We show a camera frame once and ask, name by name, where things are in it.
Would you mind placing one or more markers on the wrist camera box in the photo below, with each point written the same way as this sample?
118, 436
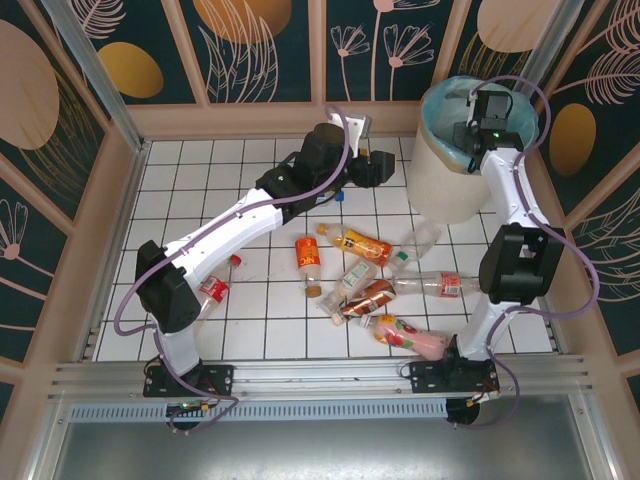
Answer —
361, 127
492, 105

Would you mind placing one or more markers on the green white label bottle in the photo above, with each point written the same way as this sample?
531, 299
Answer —
352, 280

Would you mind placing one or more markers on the beige round bin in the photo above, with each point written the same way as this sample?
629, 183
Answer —
440, 185

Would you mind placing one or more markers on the aluminium cross rail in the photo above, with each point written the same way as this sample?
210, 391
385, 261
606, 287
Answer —
325, 380

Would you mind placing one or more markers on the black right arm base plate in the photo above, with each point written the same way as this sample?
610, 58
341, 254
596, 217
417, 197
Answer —
425, 377

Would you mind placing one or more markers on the clear red label bottle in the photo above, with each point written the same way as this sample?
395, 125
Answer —
450, 284
215, 290

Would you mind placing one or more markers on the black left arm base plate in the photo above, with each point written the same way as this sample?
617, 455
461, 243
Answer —
220, 380

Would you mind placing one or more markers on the brown coffee bottle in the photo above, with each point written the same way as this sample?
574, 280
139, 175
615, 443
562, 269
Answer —
372, 297

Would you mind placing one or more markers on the orange juice bottle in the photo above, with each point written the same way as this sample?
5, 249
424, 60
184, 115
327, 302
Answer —
360, 245

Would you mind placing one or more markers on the orange label brown cap bottle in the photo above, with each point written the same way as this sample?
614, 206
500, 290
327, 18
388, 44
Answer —
306, 252

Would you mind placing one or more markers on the grey metal plate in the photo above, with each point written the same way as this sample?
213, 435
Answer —
320, 450

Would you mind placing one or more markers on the aluminium corner post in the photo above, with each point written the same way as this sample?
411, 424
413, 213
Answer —
548, 45
100, 85

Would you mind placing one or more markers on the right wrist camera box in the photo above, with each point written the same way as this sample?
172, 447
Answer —
492, 105

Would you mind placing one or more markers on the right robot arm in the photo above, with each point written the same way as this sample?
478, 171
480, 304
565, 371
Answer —
515, 200

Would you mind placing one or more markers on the pink fruit label bottle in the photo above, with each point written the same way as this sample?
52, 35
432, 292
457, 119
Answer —
405, 340

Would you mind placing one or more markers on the light blue bin liner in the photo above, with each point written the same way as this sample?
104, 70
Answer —
440, 95

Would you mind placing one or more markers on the clear green cap bottle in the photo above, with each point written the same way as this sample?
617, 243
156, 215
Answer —
415, 247

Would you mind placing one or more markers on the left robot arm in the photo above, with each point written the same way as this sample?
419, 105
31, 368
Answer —
225, 230

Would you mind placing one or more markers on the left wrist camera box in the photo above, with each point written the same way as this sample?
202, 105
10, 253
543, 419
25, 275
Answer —
361, 127

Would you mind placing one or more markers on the aluminium side rail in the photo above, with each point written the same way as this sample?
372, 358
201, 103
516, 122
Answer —
559, 340
128, 200

